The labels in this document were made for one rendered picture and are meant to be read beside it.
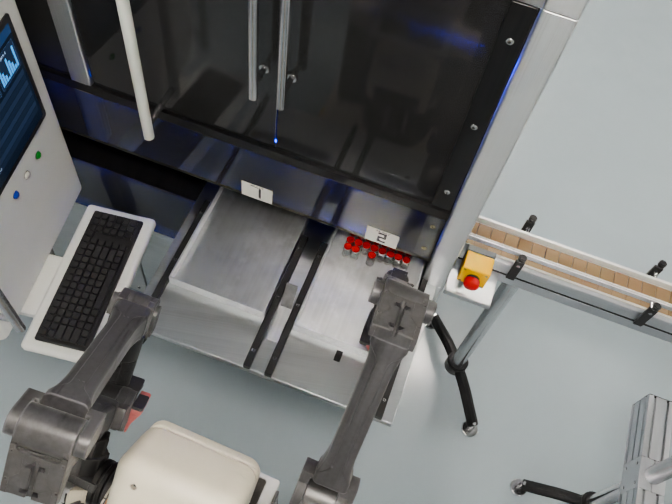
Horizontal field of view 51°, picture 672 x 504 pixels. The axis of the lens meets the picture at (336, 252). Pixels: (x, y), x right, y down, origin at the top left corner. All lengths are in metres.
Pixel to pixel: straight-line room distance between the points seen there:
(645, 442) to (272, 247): 1.24
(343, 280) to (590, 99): 2.23
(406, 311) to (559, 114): 2.64
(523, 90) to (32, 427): 0.94
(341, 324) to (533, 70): 0.84
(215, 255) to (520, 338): 1.46
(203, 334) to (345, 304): 0.37
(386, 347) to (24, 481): 0.54
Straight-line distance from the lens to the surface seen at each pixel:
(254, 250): 1.91
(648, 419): 2.37
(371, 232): 1.79
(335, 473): 1.25
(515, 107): 1.36
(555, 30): 1.23
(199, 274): 1.88
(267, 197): 1.84
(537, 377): 2.90
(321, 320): 1.82
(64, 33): 1.75
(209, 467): 1.21
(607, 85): 3.93
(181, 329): 1.81
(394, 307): 1.13
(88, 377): 1.08
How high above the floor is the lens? 2.53
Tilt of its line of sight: 60 degrees down
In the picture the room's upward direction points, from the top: 12 degrees clockwise
